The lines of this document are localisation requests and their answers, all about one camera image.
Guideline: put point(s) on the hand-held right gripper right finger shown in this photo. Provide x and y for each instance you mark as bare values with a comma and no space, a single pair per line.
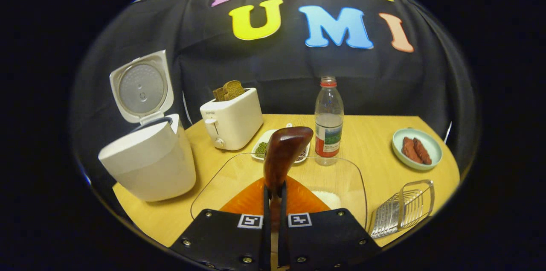
324,241

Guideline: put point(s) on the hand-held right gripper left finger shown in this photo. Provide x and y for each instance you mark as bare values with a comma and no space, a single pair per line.
222,241

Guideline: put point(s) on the white rice heap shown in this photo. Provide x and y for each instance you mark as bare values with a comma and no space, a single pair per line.
327,199

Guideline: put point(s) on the dark wooden spoon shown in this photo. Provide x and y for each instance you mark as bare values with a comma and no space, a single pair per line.
283,151

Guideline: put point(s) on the white rice cooker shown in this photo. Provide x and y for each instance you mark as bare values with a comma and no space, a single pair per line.
149,168

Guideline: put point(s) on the clear glass container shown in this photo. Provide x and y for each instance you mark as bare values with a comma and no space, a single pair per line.
239,173

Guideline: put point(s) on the pile of green beans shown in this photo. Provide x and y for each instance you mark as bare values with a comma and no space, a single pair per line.
261,149

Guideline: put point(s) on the small white dish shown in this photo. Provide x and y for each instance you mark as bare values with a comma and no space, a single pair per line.
264,136

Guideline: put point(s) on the clear plastic water bottle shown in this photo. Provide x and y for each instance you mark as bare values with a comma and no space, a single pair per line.
329,126

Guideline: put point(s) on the white toaster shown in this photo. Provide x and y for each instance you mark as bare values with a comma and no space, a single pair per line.
239,121

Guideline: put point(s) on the pale green plate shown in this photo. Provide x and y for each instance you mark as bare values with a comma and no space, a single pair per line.
431,147

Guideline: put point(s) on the brown bread slice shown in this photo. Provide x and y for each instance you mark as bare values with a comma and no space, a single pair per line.
233,89
219,94

